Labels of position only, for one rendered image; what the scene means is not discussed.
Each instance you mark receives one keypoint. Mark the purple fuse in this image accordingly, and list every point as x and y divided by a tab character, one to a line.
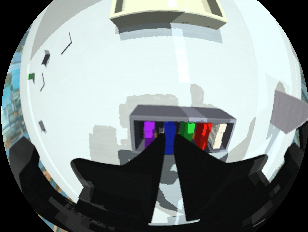
149	132

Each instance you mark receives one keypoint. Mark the cream shallow tray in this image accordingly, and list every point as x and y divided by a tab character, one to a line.
203	13

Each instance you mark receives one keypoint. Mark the blue fuse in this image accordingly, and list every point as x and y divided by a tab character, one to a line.
170	132

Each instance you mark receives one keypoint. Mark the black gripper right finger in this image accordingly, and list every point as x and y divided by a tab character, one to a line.
203	177

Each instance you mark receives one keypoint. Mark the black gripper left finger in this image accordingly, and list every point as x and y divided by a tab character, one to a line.
138	178

